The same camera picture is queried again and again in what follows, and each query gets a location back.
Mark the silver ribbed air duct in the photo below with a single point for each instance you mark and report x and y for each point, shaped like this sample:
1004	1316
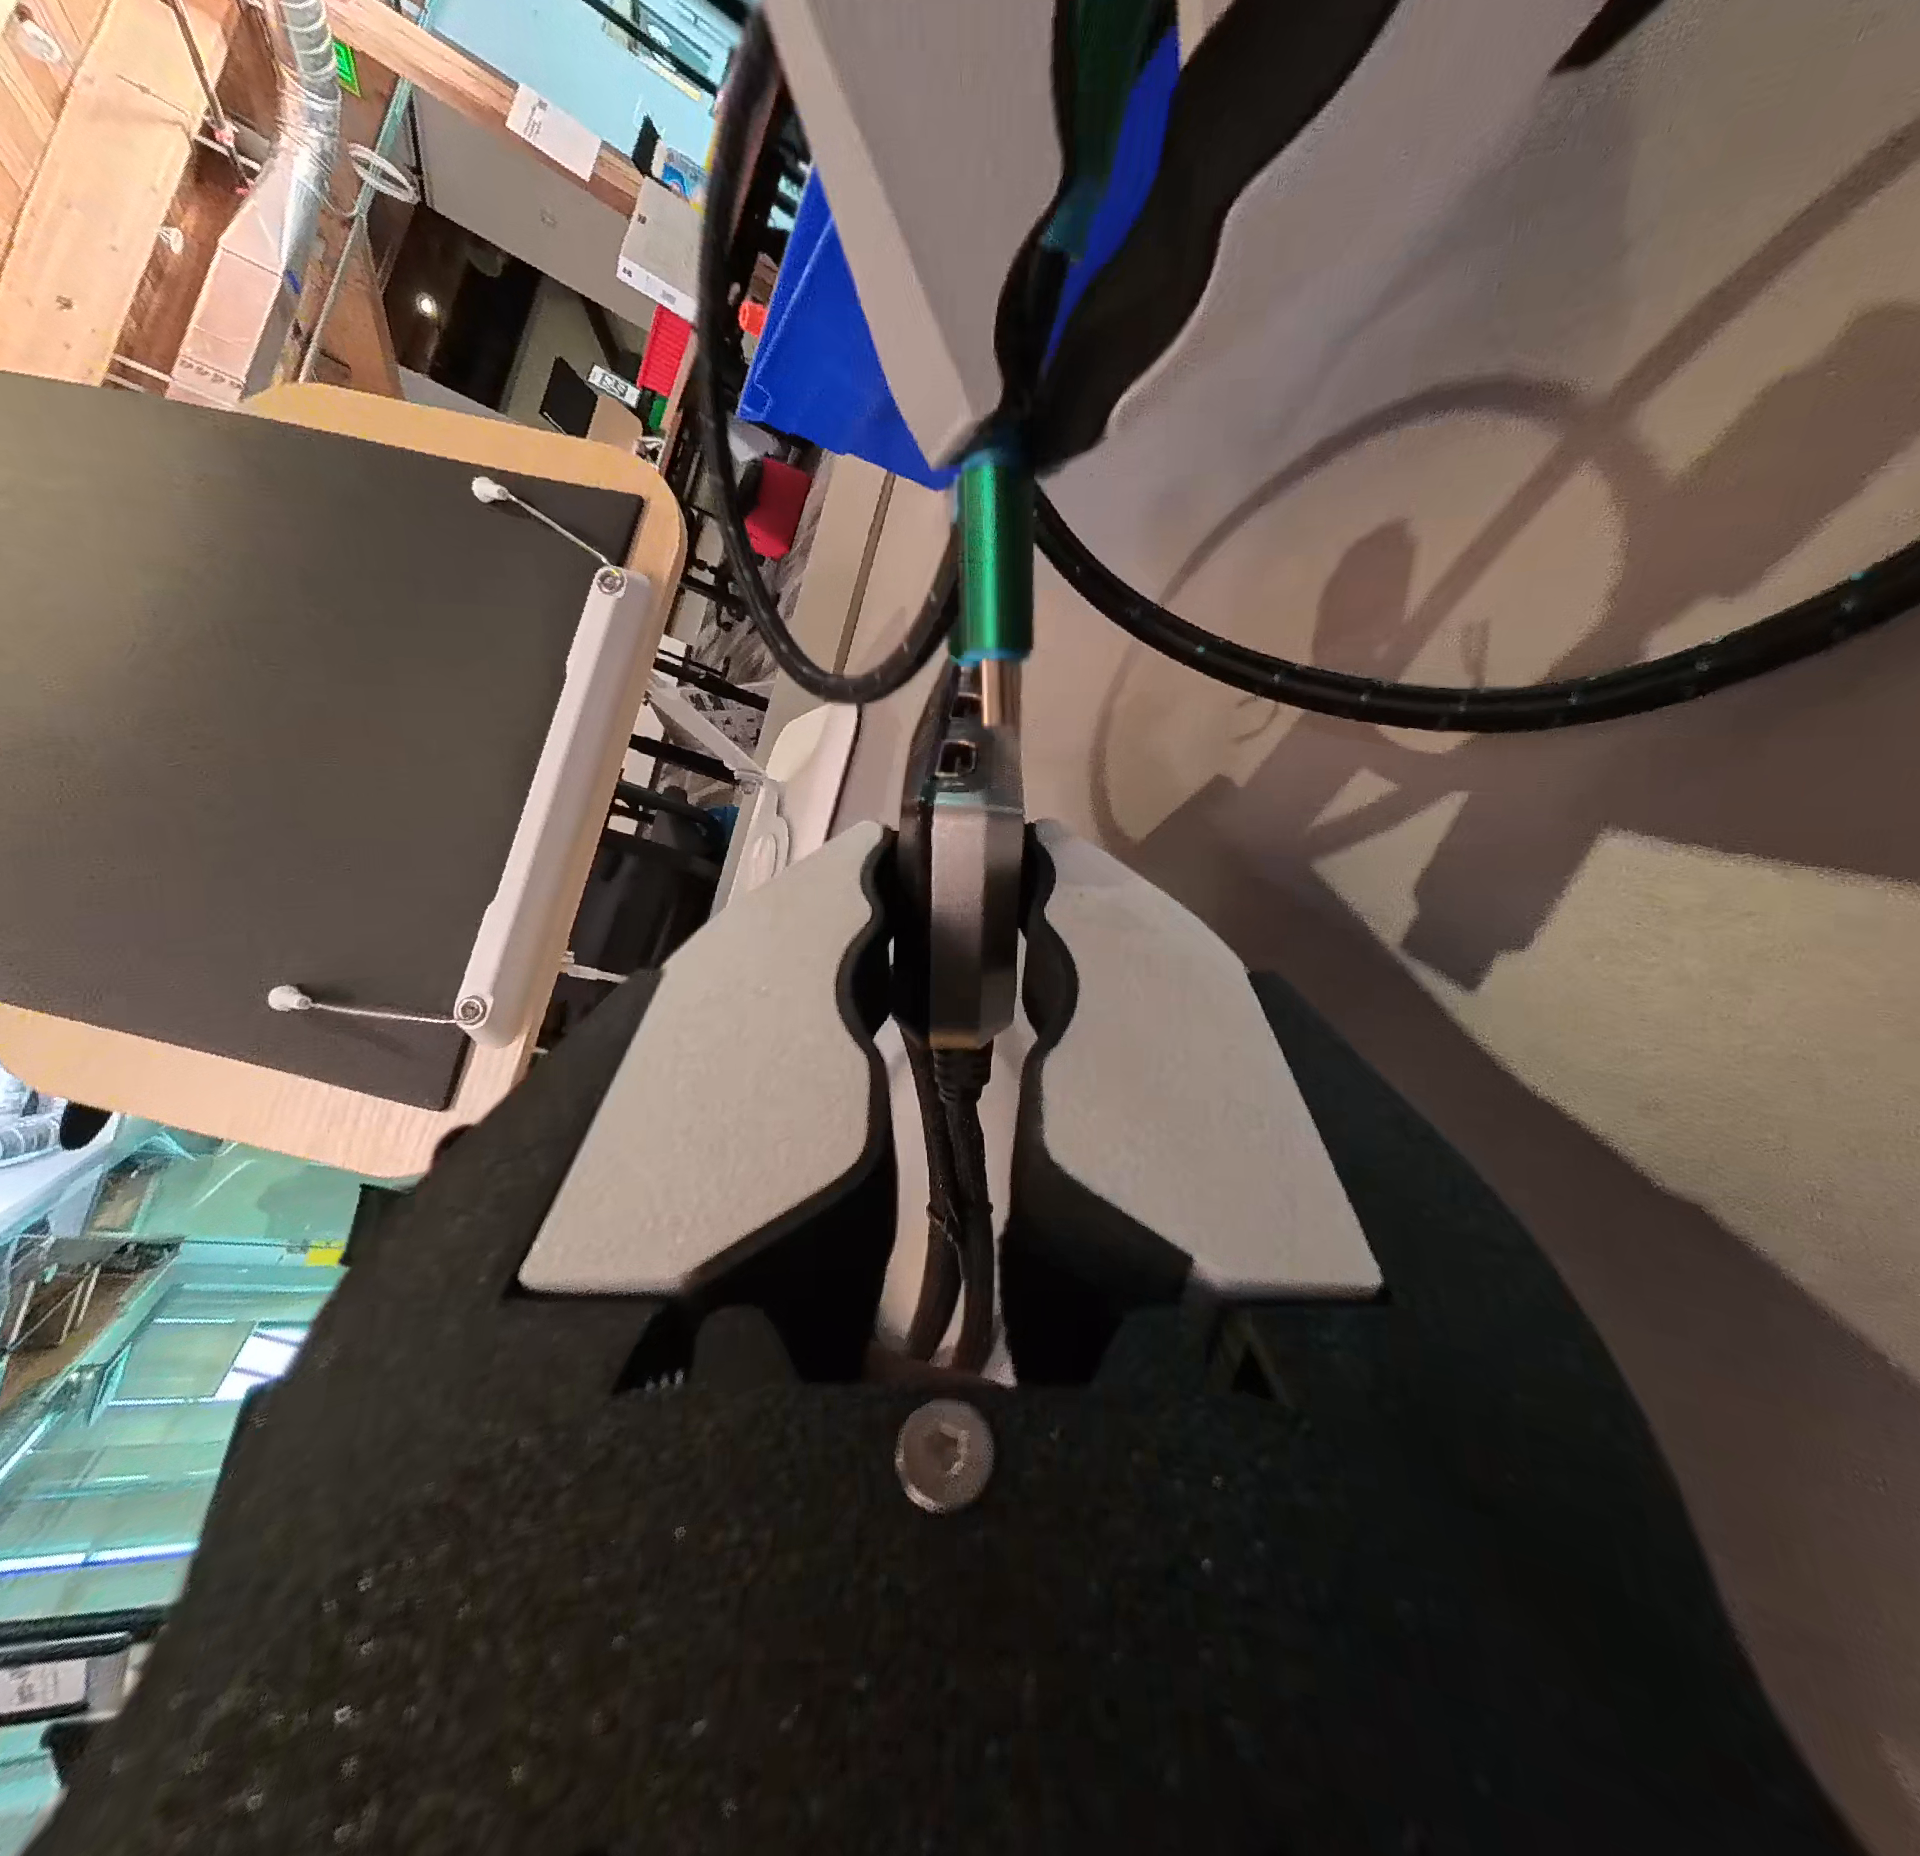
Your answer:
292	193

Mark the white and blue carton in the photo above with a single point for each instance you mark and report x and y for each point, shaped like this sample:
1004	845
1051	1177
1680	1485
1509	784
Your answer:
654	244

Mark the grey HDMI hub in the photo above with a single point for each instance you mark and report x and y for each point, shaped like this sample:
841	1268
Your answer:
969	926

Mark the red box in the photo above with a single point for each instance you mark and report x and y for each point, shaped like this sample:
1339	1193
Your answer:
669	349

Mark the black board with wooden rim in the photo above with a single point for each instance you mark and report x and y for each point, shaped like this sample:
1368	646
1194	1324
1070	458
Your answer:
271	686

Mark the grey desk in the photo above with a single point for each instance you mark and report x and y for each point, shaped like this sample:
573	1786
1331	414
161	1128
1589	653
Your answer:
1651	988

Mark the blue plastic bin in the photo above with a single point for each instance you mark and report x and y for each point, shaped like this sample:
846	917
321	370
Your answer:
818	357

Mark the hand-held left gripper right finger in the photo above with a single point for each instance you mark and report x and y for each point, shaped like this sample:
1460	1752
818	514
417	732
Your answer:
1186	1123

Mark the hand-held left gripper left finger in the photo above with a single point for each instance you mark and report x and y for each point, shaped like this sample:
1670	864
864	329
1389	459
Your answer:
706	1123

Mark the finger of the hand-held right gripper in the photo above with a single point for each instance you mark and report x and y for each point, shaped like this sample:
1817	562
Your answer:
1320	71
931	161

